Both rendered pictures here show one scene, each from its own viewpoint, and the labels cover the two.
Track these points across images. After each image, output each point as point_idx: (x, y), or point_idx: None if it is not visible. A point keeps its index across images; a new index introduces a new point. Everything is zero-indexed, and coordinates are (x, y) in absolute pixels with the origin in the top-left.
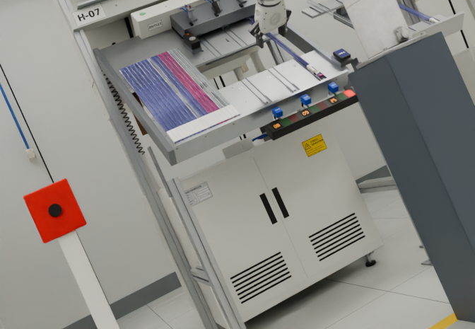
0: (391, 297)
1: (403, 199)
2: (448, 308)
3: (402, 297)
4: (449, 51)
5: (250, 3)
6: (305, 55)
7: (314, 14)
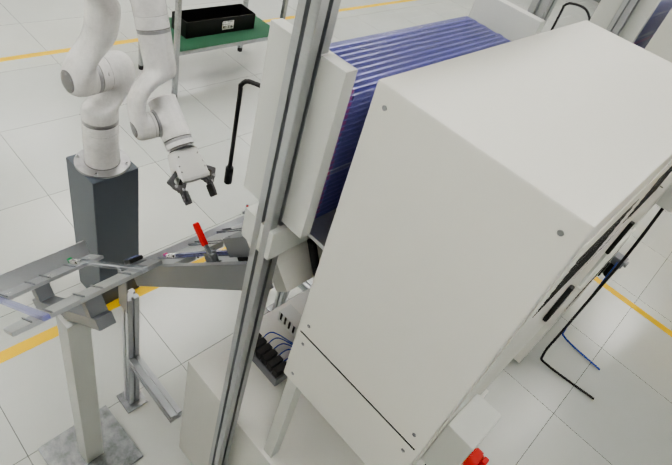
0: (179, 350)
1: (138, 234)
2: (140, 304)
3: (170, 343)
4: (67, 168)
5: (239, 231)
6: (176, 261)
7: (145, 261)
